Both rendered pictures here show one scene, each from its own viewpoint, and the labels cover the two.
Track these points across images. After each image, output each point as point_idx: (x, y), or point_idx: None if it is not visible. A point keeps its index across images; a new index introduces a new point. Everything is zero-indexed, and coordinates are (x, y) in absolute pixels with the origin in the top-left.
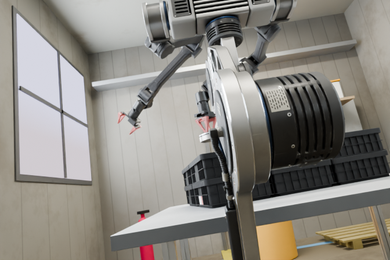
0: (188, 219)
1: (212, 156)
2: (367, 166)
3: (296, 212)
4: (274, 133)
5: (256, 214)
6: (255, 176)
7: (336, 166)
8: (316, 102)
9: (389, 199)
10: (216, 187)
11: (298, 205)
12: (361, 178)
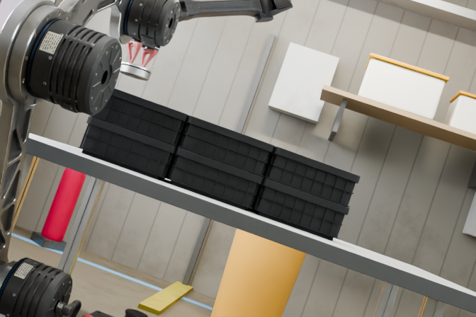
0: None
1: (114, 93)
2: (305, 212)
3: (103, 173)
4: (32, 66)
5: (65, 154)
6: (5, 88)
7: (266, 190)
8: (75, 59)
9: (197, 210)
10: (98, 131)
11: (108, 168)
12: (287, 221)
